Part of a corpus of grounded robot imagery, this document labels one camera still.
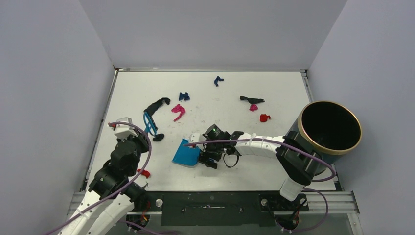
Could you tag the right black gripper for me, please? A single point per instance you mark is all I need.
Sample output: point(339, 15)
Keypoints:
point(204, 155)

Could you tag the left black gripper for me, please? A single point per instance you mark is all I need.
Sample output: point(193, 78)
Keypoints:
point(143, 140)

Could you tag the blue plastic dustpan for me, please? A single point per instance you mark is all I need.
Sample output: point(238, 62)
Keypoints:
point(185, 155)

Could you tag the red paper scrap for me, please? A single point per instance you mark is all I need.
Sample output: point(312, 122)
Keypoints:
point(144, 173)

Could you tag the small black paper scrap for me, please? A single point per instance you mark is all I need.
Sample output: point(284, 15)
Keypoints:
point(158, 137)

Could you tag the blue hand brush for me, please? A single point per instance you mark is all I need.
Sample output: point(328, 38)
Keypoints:
point(150, 126)

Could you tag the black paper scrap strip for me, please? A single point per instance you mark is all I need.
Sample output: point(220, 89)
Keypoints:
point(152, 108)

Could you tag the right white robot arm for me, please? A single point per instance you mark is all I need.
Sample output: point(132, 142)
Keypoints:
point(275, 152)

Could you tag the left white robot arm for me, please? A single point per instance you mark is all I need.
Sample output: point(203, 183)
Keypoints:
point(112, 192)

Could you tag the pink paper scrap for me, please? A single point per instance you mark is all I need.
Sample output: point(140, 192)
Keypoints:
point(180, 110)

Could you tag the dark blue paper scrap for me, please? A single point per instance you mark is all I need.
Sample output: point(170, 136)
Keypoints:
point(184, 96)

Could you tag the small pink scrap right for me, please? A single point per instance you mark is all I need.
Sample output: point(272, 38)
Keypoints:
point(253, 107)

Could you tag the red scrap right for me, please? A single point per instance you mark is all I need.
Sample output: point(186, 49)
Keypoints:
point(264, 118)

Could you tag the black paper scrap right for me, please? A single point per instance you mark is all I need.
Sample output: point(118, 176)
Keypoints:
point(252, 100)

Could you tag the far dark blue scrap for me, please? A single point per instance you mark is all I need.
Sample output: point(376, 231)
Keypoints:
point(217, 80)

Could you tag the black gold-rimmed waste bin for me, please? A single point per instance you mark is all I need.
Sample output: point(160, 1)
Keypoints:
point(321, 134)

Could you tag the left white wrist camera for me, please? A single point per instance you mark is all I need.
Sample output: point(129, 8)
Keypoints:
point(122, 131)

